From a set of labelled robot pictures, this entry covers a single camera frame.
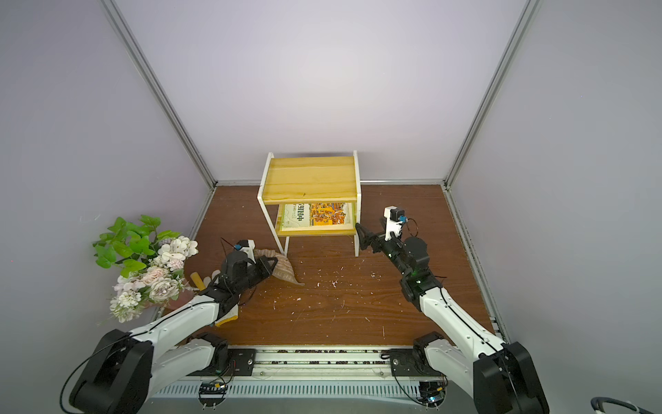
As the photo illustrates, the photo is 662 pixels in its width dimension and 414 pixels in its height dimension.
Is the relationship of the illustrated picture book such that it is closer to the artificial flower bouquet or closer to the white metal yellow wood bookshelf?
the white metal yellow wood bookshelf

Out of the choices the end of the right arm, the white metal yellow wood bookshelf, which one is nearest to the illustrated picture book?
the white metal yellow wood bookshelf

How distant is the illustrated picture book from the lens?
2.85ft

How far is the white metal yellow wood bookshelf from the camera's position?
2.42 ft

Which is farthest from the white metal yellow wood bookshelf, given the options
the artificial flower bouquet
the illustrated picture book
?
the artificial flower bouquet

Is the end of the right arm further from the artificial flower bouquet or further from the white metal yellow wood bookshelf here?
the artificial flower bouquet
